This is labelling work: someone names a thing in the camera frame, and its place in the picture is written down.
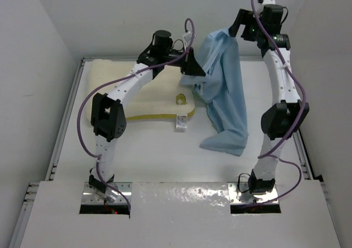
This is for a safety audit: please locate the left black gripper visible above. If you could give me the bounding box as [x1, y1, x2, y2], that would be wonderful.
[161, 46, 205, 76]

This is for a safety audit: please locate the green and blue satin pillowcase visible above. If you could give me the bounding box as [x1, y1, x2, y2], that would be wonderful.
[180, 28, 248, 156]

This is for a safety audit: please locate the cream pillow with yellow edge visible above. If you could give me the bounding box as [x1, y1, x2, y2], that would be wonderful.
[85, 59, 195, 120]

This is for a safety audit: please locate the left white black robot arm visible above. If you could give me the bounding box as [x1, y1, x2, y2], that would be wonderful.
[89, 30, 206, 194]

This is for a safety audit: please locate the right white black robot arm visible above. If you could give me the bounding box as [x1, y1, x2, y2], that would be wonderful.
[229, 4, 309, 195]

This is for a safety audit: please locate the white front cover board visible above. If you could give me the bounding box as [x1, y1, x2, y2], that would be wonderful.
[21, 181, 339, 247]

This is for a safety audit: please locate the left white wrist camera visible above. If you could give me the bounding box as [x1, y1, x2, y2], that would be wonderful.
[182, 31, 196, 48]

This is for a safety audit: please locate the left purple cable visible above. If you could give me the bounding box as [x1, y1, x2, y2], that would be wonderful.
[76, 18, 196, 213]

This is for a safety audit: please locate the purple cable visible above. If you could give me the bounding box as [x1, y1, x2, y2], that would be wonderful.
[251, 0, 304, 205]
[76, 18, 196, 213]

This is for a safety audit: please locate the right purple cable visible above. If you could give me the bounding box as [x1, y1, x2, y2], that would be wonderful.
[251, 0, 304, 205]

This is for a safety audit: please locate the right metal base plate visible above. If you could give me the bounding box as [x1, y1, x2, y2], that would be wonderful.
[228, 182, 279, 206]

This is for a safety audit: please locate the metal base plate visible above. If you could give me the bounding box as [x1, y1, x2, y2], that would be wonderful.
[228, 182, 279, 206]
[81, 182, 132, 205]

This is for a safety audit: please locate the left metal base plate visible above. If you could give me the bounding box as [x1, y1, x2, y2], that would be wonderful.
[81, 182, 132, 205]

